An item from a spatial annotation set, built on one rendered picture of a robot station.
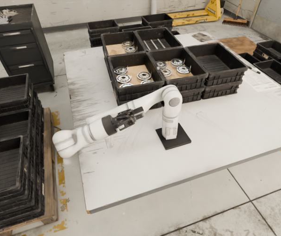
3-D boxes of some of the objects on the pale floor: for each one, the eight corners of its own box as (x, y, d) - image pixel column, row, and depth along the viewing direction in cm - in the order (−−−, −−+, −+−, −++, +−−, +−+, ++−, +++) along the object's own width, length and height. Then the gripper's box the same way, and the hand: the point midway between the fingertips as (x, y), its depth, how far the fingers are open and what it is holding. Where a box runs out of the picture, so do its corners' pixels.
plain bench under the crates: (284, 180, 178) (340, 127, 128) (105, 249, 142) (86, 212, 92) (193, 80, 284) (205, 30, 235) (78, 105, 248) (62, 52, 198)
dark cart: (57, 92, 266) (31, 20, 202) (21, 99, 256) (-19, 26, 192) (55, 69, 306) (33, 3, 242) (24, 74, 296) (-9, 7, 232)
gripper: (97, 126, 68) (142, 107, 67) (101, 112, 82) (138, 97, 81) (107, 144, 70) (150, 127, 70) (109, 128, 84) (145, 113, 84)
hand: (140, 112), depth 75 cm, fingers open, 5 cm apart
